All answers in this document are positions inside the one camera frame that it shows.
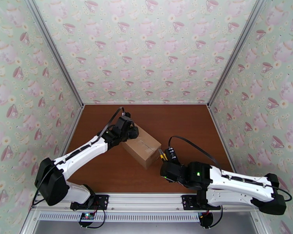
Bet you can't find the clear packing tape strip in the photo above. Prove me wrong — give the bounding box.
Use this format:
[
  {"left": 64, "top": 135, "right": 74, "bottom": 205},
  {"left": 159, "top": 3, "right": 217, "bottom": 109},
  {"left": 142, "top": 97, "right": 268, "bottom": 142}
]
[{"left": 133, "top": 139, "right": 159, "bottom": 152}]

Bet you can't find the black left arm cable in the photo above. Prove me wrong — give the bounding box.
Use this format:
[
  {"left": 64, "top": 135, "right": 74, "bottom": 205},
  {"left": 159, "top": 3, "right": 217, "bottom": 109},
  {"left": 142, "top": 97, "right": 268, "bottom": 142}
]
[{"left": 32, "top": 106, "right": 127, "bottom": 207}]

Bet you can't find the brown cardboard box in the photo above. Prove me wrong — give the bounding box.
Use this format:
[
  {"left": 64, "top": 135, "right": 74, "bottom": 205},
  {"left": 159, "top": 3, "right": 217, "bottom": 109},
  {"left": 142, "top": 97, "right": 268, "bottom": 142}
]
[{"left": 121, "top": 124, "right": 162, "bottom": 170}]

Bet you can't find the thin black wire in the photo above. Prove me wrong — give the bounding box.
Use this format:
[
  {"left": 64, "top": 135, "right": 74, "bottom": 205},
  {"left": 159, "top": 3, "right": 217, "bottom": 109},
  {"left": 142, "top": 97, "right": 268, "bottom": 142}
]
[
  {"left": 78, "top": 208, "right": 107, "bottom": 229},
  {"left": 210, "top": 206, "right": 225, "bottom": 228}
]

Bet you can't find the black round electronics module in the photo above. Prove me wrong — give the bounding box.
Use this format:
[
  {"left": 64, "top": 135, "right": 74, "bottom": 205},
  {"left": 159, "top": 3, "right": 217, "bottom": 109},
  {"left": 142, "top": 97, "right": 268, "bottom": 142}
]
[{"left": 198, "top": 212, "right": 214, "bottom": 229}]

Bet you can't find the aluminium wall base strip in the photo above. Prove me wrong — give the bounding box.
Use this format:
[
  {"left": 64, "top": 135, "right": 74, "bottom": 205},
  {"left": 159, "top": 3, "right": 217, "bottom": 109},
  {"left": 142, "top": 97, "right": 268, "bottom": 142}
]
[
  {"left": 208, "top": 105, "right": 236, "bottom": 169},
  {"left": 61, "top": 105, "right": 85, "bottom": 153}
]

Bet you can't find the grey metal shelf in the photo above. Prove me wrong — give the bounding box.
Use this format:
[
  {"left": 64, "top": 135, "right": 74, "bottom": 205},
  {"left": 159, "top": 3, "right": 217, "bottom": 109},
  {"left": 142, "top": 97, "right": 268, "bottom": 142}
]
[{"left": 34, "top": 221, "right": 259, "bottom": 234}]

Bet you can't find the aluminium frame post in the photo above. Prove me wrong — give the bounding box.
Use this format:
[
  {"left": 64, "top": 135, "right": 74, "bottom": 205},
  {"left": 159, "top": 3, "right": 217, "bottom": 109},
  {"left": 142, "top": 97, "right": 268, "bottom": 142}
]
[
  {"left": 207, "top": 0, "right": 270, "bottom": 108},
  {"left": 23, "top": 0, "right": 85, "bottom": 107},
  {"left": 19, "top": 209, "right": 41, "bottom": 234},
  {"left": 250, "top": 211, "right": 270, "bottom": 234}
]

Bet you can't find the small green circuit board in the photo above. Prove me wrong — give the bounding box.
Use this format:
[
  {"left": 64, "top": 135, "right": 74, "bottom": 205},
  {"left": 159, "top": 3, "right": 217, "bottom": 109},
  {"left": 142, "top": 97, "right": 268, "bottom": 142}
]
[{"left": 79, "top": 212, "right": 95, "bottom": 223}]

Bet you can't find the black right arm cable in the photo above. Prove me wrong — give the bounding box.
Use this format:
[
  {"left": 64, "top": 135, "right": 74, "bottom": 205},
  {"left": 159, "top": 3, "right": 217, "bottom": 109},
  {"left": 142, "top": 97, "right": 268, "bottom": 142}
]
[{"left": 168, "top": 136, "right": 293, "bottom": 202}]

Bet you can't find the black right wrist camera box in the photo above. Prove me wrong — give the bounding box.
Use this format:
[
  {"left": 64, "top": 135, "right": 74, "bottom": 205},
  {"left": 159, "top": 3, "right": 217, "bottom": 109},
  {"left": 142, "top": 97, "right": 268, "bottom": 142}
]
[{"left": 164, "top": 147, "right": 179, "bottom": 165}]

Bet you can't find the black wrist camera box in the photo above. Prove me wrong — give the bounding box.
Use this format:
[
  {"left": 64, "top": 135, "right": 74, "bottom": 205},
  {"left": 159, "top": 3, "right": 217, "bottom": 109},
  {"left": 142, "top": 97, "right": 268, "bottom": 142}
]
[
  {"left": 164, "top": 147, "right": 179, "bottom": 165},
  {"left": 114, "top": 112, "right": 134, "bottom": 133}
]

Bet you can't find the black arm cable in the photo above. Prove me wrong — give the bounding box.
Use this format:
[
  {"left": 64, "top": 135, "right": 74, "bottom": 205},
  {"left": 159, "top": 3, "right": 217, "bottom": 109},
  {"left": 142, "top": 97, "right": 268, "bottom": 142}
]
[
  {"left": 168, "top": 136, "right": 293, "bottom": 202},
  {"left": 32, "top": 106, "right": 127, "bottom": 207}
]

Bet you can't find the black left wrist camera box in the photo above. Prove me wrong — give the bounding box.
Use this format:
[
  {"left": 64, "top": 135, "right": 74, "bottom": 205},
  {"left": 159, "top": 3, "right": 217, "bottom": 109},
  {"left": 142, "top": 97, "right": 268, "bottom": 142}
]
[{"left": 114, "top": 112, "right": 134, "bottom": 133}]

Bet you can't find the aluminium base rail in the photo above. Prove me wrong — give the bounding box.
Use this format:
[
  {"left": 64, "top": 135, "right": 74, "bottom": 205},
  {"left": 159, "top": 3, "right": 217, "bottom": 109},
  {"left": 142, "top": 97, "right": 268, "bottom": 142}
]
[{"left": 32, "top": 193, "right": 262, "bottom": 213}]

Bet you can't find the white slotted cable duct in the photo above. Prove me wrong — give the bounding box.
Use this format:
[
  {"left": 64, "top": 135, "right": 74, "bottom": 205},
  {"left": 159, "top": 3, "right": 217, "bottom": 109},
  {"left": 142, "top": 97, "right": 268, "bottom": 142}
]
[{"left": 38, "top": 211, "right": 203, "bottom": 223}]

